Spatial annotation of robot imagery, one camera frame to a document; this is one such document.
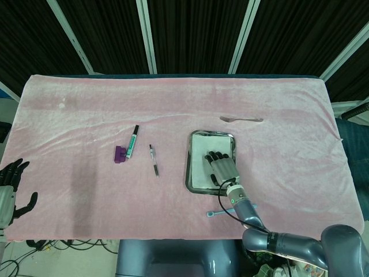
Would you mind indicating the white metal frame post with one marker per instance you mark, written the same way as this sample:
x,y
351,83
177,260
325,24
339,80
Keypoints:
x,y
75,40
346,43
243,37
147,37

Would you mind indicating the grey blue robot torso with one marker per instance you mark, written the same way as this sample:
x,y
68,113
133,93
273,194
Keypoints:
x,y
173,259

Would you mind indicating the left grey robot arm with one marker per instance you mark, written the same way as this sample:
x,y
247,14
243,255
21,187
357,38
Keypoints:
x,y
2,236

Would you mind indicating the pink velvet table cloth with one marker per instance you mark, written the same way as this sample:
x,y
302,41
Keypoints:
x,y
115,202

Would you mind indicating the stainless steel tray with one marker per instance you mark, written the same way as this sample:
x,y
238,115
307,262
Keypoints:
x,y
188,161

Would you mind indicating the purple plastic block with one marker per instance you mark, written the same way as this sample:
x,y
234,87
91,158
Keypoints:
x,y
118,155

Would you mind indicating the stainless steel fork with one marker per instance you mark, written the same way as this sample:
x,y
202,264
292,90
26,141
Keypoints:
x,y
239,119

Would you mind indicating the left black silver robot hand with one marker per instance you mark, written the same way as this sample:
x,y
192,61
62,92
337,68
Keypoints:
x,y
7,199

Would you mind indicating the green whiteboard marker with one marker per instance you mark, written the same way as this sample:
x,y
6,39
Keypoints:
x,y
131,142

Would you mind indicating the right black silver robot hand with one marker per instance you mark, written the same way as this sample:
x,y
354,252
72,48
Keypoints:
x,y
226,168

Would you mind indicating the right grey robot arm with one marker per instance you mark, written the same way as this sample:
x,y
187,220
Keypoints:
x,y
248,213

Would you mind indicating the white paper sheet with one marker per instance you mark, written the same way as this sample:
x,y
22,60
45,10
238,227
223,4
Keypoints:
x,y
201,144

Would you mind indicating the blue fabric bundle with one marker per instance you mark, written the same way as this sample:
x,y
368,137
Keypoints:
x,y
356,144

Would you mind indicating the black pleated curtain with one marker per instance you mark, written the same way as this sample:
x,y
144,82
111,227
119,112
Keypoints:
x,y
196,34

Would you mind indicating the clear black gel pen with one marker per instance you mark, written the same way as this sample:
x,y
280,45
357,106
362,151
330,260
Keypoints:
x,y
154,160

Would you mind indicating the black padded tube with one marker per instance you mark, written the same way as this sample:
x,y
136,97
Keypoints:
x,y
357,111

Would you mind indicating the light blue toothbrush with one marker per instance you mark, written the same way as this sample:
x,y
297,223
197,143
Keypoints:
x,y
213,214

